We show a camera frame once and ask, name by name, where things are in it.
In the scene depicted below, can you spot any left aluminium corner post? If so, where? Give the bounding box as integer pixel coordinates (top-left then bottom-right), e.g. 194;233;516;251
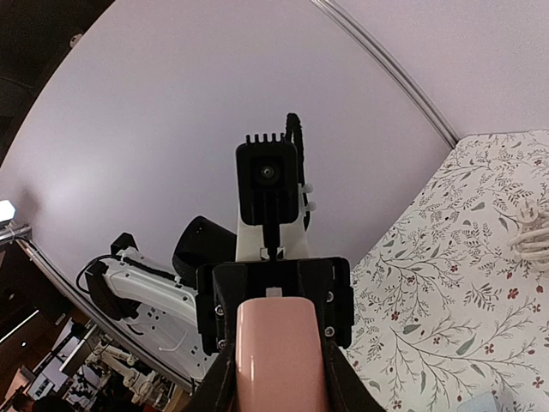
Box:
312;0;459;148

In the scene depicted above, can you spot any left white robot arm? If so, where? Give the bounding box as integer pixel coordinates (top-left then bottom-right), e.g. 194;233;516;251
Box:
85;214;371;411

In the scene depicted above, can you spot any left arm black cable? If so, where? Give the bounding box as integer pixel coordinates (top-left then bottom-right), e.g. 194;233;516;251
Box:
283;112;312;233

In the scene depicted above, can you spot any pink plug adapter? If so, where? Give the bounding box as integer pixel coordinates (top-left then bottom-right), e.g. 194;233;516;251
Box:
235;297;329;411

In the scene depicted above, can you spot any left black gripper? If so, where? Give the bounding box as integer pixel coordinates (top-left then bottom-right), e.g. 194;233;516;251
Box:
188;257;354;412

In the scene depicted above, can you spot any grey-blue power strip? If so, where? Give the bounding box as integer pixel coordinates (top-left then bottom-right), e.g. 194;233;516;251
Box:
456;392;498;412

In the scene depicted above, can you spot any white cord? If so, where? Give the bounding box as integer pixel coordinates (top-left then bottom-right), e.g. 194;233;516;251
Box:
505;195;549;274

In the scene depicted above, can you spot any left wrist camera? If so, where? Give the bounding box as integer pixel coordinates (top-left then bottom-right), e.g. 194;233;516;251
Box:
235;112;314;262

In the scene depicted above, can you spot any floral table cloth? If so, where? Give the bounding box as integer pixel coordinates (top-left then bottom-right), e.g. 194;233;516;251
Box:
346;130;548;411

